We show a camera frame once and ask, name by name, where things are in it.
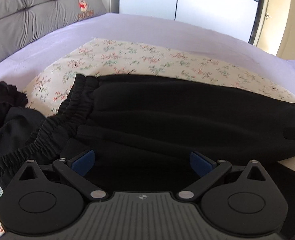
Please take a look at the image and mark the black pants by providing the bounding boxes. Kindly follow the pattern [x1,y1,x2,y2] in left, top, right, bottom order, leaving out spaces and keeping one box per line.
[0,74,295,192]

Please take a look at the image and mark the black garment pile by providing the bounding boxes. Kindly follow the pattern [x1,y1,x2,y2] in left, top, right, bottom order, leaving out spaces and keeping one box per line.
[0,81,45,157]

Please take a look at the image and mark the floral cream blanket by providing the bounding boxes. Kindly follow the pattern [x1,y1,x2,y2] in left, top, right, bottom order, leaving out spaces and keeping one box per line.
[0,39,295,239]

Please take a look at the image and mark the cream room door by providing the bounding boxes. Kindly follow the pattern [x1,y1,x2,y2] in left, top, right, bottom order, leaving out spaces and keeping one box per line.
[254,0,291,56]

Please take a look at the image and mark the white sliding wardrobe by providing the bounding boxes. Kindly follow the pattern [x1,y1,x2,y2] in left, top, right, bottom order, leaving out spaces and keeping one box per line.
[119,0,260,44]

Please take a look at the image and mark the lavender bed sheet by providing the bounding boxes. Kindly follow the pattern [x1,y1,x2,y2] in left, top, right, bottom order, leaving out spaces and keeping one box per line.
[0,13,295,87]

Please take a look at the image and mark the grey Pooh cushion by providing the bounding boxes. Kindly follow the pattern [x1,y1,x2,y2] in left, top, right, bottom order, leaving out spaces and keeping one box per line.
[0,0,107,62]

